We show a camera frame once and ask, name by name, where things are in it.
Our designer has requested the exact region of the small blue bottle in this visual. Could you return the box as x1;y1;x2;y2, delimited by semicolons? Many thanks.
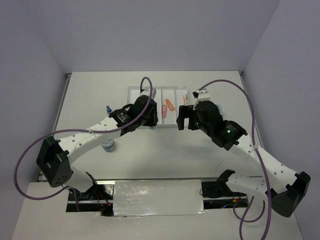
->
106;105;113;116

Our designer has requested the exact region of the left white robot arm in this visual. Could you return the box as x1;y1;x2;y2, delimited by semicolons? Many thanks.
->
36;95;158;200

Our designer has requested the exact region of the silver foil panel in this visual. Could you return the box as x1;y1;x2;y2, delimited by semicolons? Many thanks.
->
113;179;205;217

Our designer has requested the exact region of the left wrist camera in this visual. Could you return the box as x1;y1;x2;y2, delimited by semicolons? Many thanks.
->
139;88;157;100

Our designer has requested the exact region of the orange highlighter cap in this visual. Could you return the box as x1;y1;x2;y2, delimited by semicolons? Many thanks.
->
165;98;176;112

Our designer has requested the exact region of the white compartment tray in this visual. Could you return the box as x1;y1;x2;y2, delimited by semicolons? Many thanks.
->
127;85;195;130

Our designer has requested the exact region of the blue ink jar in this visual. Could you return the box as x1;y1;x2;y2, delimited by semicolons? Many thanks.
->
101;139;116;152
216;104;223;115

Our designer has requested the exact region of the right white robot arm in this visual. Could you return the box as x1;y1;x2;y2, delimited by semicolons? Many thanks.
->
176;100;311;218

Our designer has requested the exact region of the pink highlighter cap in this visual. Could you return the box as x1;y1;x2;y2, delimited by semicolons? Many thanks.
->
161;104;168;119

